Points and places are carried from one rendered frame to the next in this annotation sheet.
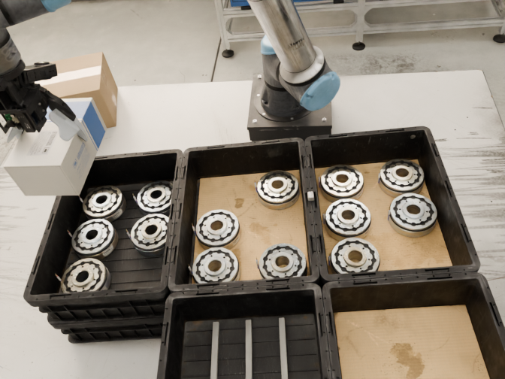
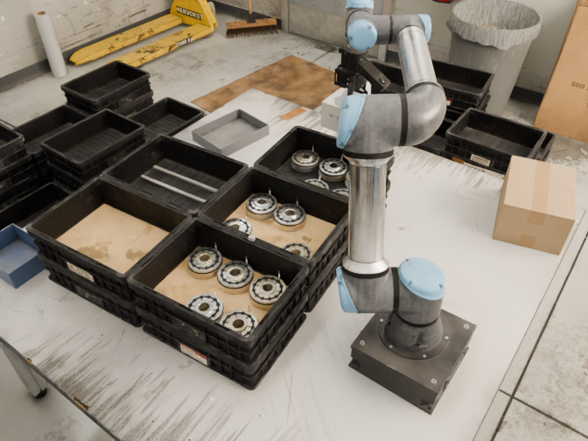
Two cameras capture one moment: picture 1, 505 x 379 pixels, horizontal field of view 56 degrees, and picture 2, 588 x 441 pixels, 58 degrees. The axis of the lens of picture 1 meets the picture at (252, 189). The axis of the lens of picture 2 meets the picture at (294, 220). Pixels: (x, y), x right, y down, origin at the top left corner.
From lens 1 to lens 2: 1.63 m
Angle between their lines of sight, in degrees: 72
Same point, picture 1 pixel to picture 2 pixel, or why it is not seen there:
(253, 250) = (262, 229)
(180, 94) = (518, 295)
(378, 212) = (227, 302)
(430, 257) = not seen: hidden behind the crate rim
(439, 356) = (123, 267)
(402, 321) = not seen: hidden behind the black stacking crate
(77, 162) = (332, 116)
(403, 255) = (186, 292)
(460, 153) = not seen: outside the picture
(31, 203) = (425, 179)
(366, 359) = (154, 240)
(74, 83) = (525, 192)
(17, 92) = (348, 64)
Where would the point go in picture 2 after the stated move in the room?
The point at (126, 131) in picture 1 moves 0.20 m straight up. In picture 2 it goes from (479, 242) to (494, 198)
